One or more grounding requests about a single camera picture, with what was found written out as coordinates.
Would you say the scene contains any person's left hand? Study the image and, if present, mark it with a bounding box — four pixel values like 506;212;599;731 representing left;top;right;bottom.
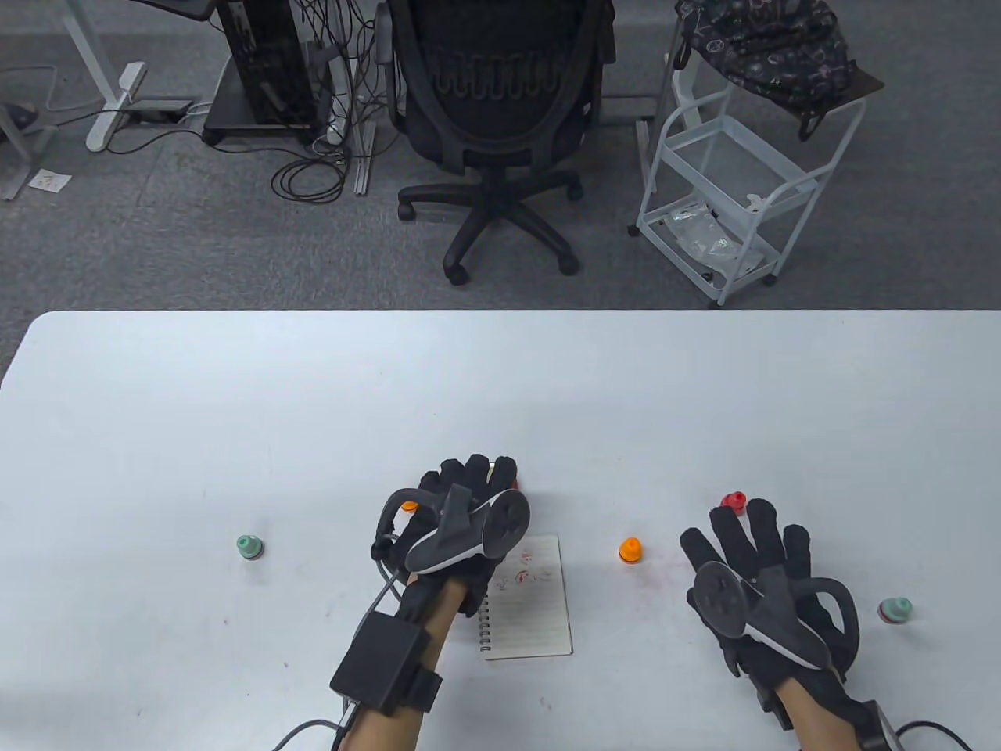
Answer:
391;454;522;620

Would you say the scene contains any person's right hand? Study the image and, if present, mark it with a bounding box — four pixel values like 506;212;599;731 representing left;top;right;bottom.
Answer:
679;499;861;691

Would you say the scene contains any spiral lined notebook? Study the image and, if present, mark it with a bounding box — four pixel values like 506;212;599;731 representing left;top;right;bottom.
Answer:
477;534;574;662

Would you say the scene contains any person's left forearm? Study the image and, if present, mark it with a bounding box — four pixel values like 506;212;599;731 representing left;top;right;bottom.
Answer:
340;587;464;751

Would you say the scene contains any person's right forearm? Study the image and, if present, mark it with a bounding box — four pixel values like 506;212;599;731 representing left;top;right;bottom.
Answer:
782;677;869;751

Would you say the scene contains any black white left hand controller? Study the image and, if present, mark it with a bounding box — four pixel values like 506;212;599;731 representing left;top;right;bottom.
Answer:
371;483;533;576

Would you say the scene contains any black white hand controller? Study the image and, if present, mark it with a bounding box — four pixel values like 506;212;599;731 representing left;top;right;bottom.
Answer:
687;559;859;674
371;483;533;576

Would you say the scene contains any black white right hand controller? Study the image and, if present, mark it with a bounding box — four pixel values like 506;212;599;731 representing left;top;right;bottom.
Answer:
687;559;859;674

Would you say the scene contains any clear plastic bag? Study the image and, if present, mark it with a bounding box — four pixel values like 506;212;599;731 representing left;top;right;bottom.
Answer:
665;199;763;271

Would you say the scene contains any slim white desk leg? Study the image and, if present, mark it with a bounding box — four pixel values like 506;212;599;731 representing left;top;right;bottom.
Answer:
325;39;378;196

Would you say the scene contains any black mesh office chair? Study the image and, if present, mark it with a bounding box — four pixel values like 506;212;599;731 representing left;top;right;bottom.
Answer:
375;0;619;286

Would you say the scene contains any white metal trolley cart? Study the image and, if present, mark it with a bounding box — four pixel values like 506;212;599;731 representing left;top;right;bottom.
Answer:
628;12;869;307

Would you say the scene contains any grey floor outlet cover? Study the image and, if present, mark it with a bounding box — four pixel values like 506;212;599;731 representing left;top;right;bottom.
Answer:
601;94;654;124

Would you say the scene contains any black computer stand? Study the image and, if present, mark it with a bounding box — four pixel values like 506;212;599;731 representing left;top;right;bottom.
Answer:
202;55;333;148

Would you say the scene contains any dark brown flat board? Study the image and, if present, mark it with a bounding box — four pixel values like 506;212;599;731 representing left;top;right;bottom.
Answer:
790;63;886;118

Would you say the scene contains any black computer tower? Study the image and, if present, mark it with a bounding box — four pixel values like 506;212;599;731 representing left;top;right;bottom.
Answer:
215;0;318;126

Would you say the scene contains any black power strip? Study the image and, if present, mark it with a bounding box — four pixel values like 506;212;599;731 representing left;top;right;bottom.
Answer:
135;97;196;124

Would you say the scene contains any black patterned bag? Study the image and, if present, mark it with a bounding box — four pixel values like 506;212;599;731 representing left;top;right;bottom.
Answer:
674;0;857;142

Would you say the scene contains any white T-shaped desk leg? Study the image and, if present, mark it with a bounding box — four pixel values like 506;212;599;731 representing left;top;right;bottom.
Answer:
64;0;148;153

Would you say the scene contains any grey desk leg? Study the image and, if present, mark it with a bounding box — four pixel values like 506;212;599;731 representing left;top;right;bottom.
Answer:
0;117;59;203

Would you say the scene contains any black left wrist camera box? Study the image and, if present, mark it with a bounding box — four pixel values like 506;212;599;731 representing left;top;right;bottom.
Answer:
330;612;443;717

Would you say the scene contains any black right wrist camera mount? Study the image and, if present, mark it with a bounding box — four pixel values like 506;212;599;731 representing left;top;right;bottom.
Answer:
755;677;900;751

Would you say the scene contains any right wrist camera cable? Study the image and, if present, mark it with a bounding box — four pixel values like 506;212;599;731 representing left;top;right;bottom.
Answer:
892;721;974;751

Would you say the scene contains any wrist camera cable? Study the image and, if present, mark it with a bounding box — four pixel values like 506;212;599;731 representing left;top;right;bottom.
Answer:
272;540;401;751
892;721;974;751

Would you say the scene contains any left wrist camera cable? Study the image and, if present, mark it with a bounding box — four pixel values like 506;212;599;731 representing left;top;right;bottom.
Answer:
272;540;401;751

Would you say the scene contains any bundle of black cables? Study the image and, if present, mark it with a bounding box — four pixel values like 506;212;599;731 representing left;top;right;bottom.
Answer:
270;0;384;206

